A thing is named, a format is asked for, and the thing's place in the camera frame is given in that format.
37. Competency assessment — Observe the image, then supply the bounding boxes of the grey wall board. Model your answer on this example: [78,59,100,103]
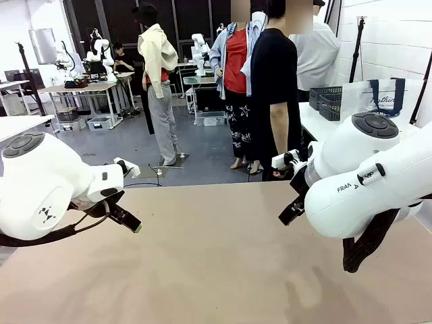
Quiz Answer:
[28,28,57,65]

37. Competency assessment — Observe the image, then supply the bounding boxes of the mannequin cream jacket grey trousers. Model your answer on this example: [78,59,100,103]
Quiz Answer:
[131,1,180,167]

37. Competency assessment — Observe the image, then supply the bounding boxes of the white side table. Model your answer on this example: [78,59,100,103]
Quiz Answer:
[298,101,432,142]

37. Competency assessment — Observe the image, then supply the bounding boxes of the clear plastic storage box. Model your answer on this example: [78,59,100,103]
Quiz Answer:
[195,110,226,128]

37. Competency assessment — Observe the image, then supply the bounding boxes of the grey mannequin floor plate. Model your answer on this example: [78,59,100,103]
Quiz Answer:
[131,153,190,179]

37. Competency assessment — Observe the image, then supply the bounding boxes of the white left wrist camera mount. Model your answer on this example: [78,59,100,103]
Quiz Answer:
[113,157,140,179]

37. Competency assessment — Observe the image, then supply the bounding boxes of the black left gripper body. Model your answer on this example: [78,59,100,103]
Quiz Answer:
[84,190,126,219]

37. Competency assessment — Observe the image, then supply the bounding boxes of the person in white shirt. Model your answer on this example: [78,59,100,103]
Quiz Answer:
[290,0,342,102]

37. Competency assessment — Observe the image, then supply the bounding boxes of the background person black t-shirt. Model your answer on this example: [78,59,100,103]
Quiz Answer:
[113,42,136,74]

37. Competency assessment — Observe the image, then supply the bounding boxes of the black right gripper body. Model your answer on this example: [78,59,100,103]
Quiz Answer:
[289,163,310,203]

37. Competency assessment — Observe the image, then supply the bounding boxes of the person in black clothes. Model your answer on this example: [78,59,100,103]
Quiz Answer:
[251,0,303,182]

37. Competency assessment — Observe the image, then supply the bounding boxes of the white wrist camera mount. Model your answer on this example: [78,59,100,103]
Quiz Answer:
[271,149,301,178]
[113,157,140,179]

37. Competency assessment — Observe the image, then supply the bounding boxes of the translucent shopping bag navy handles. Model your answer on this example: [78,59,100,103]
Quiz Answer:
[340,78,425,122]

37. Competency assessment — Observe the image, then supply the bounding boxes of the mannequin red shirt blue overshirt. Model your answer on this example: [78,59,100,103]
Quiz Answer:
[209,11,267,175]

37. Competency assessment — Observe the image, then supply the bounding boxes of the wooden top work table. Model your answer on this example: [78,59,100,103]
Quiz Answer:
[38,80,119,131]

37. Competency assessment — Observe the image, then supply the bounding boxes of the black slanted stand pole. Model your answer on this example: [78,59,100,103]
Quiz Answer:
[410,50,432,126]

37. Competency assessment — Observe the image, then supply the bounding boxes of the black light stand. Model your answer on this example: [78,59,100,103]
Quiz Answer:
[347,15,369,84]

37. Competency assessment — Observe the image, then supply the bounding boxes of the person's right forearm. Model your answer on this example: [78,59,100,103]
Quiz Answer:
[272,113,292,155]

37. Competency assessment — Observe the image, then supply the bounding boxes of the white low table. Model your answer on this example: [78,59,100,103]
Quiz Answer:
[0,114,55,142]

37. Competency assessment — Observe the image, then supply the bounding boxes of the grey storage crate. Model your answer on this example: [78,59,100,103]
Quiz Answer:
[86,116,114,132]

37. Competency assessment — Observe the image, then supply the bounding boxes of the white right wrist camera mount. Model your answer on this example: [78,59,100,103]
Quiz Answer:
[271,149,301,178]

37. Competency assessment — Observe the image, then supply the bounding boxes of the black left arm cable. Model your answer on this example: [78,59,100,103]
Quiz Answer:
[0,211,112,247]

